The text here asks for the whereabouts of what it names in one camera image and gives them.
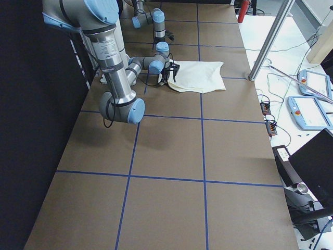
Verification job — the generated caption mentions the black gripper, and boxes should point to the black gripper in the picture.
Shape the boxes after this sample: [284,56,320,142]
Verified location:
[164,30,174,41]
[159,62,180,86]

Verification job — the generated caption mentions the cream long-sleeve Twinkle shirt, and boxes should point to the cream long-sleeve Twinkle shirt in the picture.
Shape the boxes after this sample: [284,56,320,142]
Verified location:
[168,61,226,94]

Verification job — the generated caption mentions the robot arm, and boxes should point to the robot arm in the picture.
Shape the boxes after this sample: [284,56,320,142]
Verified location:
[43,0,180,124]
[132,1,175,45]

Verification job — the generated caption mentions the red fire extinguisher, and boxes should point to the red fire extinguisher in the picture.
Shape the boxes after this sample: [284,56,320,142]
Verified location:
[237,0,250,23]

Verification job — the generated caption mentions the upper orange black adapter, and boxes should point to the upper orange black adapter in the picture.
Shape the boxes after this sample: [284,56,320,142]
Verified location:
[260,102,271,116]

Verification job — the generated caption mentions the orange black adapter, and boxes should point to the orange black adapter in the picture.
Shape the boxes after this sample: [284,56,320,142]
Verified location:
[265,120,277,137]
[260,102,271,116]

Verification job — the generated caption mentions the lower orange black adapter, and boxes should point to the lower orange black adapter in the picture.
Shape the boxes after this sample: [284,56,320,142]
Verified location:
[265,120,277,137]

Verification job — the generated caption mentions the lower teach pendant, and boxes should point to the lower teach pendant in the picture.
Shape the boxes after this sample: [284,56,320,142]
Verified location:
[287,96,332,131]

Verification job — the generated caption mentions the teach pendant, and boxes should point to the teach pendant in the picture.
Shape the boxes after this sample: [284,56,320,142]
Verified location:
[298,70,332,98]
[287,96,332,131]

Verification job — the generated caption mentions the upper teach pendant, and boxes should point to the upper teach pendant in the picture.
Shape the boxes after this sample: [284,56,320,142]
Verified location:
[298,70,332,98]

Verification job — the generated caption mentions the thin metal rod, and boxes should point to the thin metal rod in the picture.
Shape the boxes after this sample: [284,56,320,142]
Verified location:
[266,64,333,104]

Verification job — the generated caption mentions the wooden board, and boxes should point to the wooden board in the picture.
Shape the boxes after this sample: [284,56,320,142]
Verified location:
[307,21,332,64]

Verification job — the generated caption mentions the black box with label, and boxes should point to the black box with label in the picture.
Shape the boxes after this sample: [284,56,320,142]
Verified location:
[272,145,304,190]

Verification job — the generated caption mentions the black monitor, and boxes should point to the black monitor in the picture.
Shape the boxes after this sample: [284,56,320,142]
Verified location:
[289,129,332,207]

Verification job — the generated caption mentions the metal cup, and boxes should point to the metal cup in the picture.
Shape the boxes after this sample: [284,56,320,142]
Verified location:
[296,183,309,195]

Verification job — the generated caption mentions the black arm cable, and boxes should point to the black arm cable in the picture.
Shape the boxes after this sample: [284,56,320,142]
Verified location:
[139,53,175,88]

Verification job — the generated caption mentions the aluminium rail column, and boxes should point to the aluminium rail column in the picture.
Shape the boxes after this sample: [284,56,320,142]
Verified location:
[69,33,99,89]

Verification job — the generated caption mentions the aluminium frame post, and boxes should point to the aluminium frame post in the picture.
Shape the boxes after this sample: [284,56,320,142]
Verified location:
[248,0,295,81]

